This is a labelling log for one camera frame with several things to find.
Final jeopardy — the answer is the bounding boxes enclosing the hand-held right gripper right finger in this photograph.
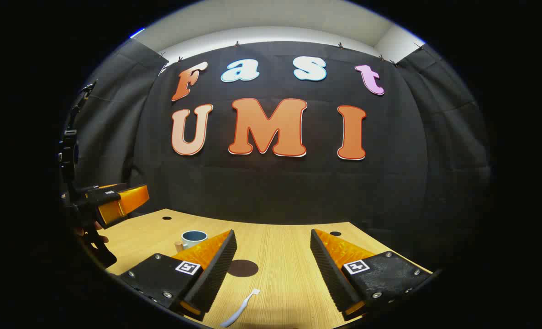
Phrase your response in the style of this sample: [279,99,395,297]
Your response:
[310,229,436,321]

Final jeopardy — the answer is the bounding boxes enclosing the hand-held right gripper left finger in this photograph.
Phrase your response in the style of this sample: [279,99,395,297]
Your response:
[118,229,238,322]

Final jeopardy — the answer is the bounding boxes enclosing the dark brown round coaster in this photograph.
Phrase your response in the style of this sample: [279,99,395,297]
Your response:
[227,259,259,278]

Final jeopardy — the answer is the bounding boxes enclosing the blue-grey cup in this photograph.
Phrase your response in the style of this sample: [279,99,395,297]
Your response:
[174,230,209,253]

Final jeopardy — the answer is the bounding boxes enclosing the white toothbrush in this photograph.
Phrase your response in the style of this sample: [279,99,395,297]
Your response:
[219,288,261,328]

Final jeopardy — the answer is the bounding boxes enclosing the wooden desktop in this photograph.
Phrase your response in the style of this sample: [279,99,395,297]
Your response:
[95,208,433,329]

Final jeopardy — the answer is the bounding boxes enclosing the black backdrop cloth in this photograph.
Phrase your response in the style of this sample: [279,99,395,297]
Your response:
[63,39,493,275]

